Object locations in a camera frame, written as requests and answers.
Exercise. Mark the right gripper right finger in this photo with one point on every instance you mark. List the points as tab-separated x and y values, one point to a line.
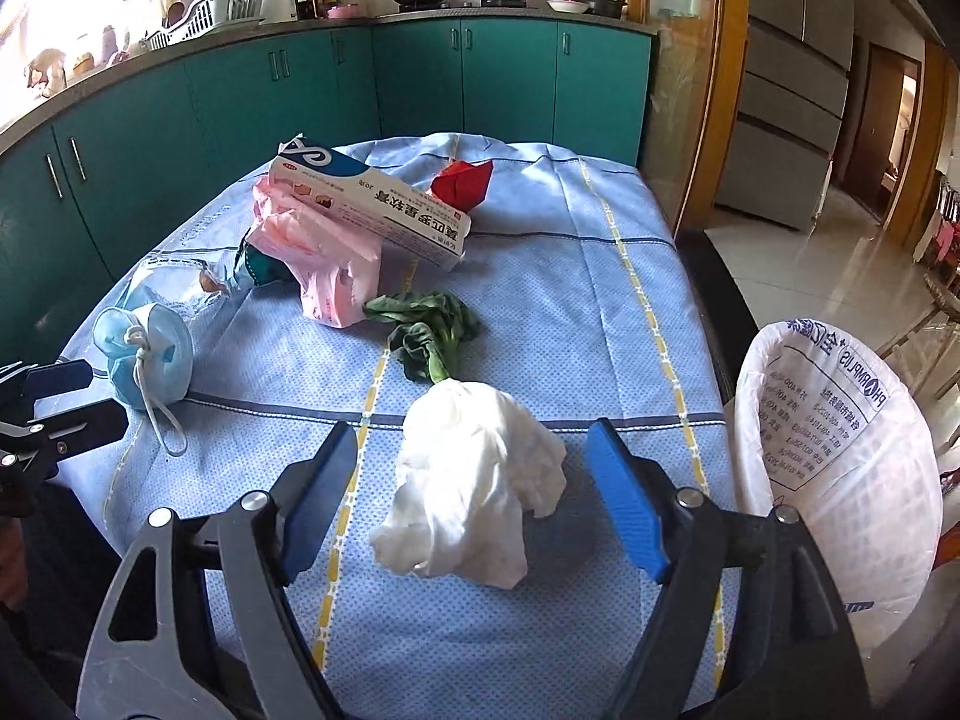
792	652

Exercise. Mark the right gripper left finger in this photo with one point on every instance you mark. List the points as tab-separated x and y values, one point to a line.
196	623

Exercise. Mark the light blue face mask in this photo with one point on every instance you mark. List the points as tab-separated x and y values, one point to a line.
149	361

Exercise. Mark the clear printed snack bag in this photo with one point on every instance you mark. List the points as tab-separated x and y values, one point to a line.
187	285

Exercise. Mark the white tissue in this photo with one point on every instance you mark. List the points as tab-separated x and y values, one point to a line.
472	464

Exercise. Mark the pink plastic bag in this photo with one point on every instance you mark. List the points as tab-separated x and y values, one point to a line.
335	264

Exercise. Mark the green vegetable leaf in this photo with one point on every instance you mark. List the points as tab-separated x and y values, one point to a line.
427	330

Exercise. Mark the blue white ointment box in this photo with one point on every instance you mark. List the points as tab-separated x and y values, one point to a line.
347	190

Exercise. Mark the red snack wrapper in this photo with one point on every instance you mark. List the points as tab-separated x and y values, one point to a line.
463	185

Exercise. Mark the dark green foil wrapper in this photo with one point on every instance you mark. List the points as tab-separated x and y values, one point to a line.
254	268

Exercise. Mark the white lined trash bin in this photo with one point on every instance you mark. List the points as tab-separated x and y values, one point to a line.
822	424

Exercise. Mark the left hand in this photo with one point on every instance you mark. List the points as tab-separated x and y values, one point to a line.
13	572

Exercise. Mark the teal lower cabinets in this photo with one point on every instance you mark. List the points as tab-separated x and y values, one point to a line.
99	174

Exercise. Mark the blue tablecloth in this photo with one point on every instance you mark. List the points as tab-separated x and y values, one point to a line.
586	313

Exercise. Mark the white dish rack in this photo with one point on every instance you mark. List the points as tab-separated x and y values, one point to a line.
203	17

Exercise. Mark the pink bowl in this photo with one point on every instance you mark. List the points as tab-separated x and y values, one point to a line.
344	12

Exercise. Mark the grey refrigerator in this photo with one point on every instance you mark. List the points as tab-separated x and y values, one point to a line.
791	103

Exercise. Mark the black lidded pot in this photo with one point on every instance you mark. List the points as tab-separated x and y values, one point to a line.
605	8

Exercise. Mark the white bowl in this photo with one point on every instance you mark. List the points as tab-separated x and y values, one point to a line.
571	7

